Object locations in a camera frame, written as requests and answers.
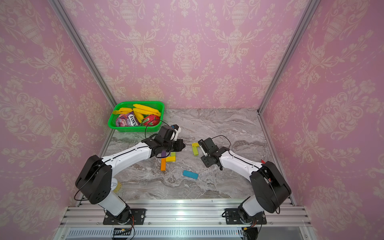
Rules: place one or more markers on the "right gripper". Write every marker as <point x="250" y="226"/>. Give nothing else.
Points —
<point x="206" y="165"/>

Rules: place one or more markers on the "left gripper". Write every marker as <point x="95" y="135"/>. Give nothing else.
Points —
<point x="179" y="147"/>

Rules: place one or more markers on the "teal block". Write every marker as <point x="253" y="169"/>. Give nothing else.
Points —
<point x="191" y="175"/>

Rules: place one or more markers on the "orange block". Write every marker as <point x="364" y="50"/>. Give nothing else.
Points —
<point x="163" y="164"/>

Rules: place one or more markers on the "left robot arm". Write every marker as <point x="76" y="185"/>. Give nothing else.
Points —
<point x="95" y="179"/>

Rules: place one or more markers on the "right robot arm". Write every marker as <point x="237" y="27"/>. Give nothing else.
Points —
<point x="269" y="186"/>

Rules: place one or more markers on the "red dragon fruit toy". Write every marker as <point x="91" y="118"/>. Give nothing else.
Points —
<point x="150" y="121"/>

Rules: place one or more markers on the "green plastic basket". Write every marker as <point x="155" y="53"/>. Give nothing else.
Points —
<point x="153" y="104"/>

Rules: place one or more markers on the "yellow banana bunch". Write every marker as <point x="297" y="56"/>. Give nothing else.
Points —
<point x="139" y="110"/>

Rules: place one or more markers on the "purple snack packet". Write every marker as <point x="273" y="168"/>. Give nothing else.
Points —
<point x="127" y="120"/>

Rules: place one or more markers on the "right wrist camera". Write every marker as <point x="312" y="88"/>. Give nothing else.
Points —
<point x="208" y="146"/>

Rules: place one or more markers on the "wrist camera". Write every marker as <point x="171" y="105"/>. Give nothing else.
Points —
<point x="208" y="146"/>
<point x="169" y="133"/>

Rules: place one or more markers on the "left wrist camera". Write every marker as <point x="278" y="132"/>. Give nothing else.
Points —
<point x="169" y="133"/>

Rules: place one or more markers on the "aluminium mounting rail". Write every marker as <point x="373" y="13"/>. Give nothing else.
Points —
<point x="197" y="219"/>

